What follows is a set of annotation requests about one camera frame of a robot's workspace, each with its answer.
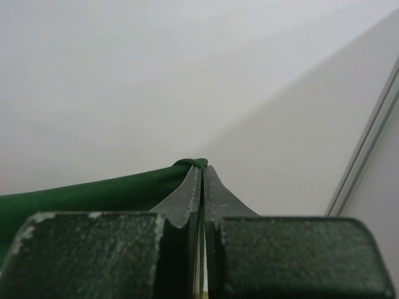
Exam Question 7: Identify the white green raglan t-shirt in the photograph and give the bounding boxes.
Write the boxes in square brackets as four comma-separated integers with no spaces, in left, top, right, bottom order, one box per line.
[0,158,209,265]

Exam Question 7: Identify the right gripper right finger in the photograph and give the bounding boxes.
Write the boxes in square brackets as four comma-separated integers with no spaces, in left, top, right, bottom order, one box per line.
[203,166,395,298]

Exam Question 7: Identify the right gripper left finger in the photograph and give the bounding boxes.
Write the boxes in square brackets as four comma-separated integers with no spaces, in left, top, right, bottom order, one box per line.
[1,166,201,298]

